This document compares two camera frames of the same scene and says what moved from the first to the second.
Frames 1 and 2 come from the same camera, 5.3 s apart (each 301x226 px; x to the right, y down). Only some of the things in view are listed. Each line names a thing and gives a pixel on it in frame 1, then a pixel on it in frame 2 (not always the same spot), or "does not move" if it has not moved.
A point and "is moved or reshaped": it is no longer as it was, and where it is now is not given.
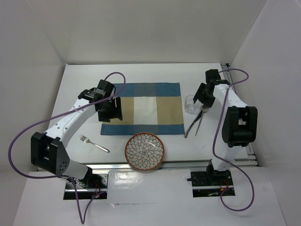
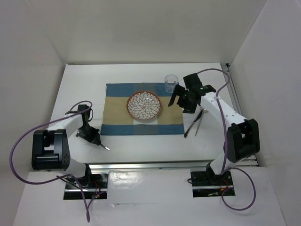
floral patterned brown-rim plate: x=144 y=151 -> x=144 y=105
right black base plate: x=211 y=183 does not move
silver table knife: x=186 y=134 does not move
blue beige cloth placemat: x=148 y=108 does not move
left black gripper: x=117 y=109 -> x=94 y=137
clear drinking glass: x=190 y=106 is moved or reshaped
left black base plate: x=92 y=185 does not move
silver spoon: x=204 y=109 does not move
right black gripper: x=208 y=103 -> x=188 y=108
